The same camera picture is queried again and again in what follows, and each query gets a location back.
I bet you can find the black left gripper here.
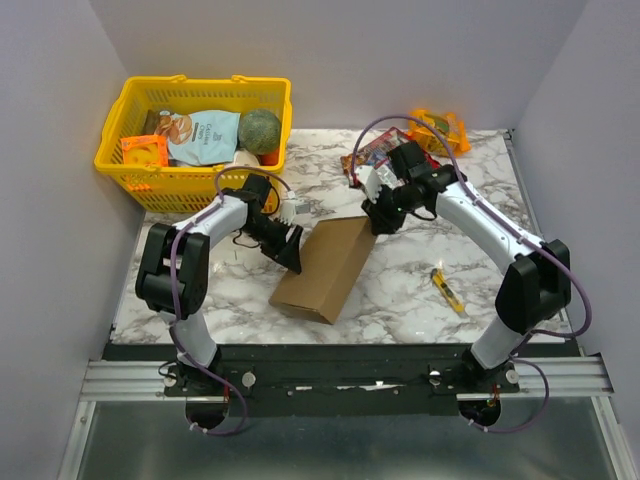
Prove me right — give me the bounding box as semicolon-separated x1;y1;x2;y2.
241;215;305;274

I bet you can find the brown cardboard express box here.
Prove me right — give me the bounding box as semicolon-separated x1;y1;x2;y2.
269;216;376;325

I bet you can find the yellow utility knife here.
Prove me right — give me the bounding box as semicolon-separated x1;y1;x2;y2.
430;268;466;317

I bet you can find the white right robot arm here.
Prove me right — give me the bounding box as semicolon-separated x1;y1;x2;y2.
354;141;571;392

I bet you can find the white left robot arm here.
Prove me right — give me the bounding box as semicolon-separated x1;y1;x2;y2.
135;173;303;395

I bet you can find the orange snack box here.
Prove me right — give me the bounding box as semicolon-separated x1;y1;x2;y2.
120;134;169;167

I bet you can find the red snack bag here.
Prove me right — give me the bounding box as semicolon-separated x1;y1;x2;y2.
356;127;409;188

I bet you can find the orange round fruit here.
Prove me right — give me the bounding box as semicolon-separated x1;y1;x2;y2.
259;149;280;166

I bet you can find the orange yellow snack bag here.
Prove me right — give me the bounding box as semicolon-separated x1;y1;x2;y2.
408;109;471;157

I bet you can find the beige round bun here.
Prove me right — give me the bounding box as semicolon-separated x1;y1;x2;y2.
233;149;261;167

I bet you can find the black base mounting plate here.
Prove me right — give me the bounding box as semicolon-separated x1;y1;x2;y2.
82;342;596;426

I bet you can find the green round melon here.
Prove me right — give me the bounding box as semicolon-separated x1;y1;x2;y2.
238;109;281;155

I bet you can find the yellow plastic shopping basket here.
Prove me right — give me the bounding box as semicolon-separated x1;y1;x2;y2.
94;75;293;213

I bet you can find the light blue chips bag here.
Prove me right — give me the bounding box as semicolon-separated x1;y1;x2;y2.
155;110;240;167

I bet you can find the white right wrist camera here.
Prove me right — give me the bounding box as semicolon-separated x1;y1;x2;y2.
355;165;384;204

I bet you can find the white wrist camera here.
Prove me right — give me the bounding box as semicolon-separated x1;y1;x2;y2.
355;165;384;204
277;190;311;225

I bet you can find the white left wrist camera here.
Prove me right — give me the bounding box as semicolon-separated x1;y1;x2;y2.
277;190;311;225

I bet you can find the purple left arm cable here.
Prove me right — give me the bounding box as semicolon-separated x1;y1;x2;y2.
169;166;296;437

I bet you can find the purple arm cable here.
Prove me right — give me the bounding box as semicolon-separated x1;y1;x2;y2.
351;115;594;435
169;166;296;437

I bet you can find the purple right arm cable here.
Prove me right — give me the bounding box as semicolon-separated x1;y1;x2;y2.
351;115;594;435

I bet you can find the aluminium rail frame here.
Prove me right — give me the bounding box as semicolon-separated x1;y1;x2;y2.
54;127;626;480

